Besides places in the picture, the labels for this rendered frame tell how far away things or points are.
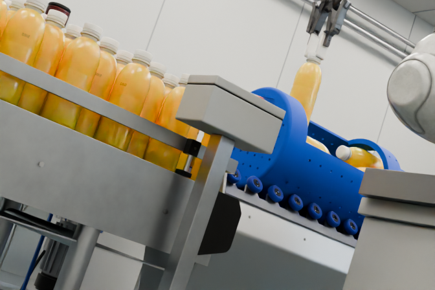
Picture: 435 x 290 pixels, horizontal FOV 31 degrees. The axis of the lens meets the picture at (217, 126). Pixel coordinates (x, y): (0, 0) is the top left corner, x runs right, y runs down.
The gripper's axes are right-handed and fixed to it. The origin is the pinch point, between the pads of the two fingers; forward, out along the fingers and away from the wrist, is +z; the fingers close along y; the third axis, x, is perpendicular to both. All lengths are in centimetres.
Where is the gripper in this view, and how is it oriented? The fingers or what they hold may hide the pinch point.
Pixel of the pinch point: (317, 46)
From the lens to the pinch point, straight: 219.5
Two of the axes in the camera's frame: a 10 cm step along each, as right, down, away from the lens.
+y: -6.0, -0.7, 8.0
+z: -3.2, 9.3, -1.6
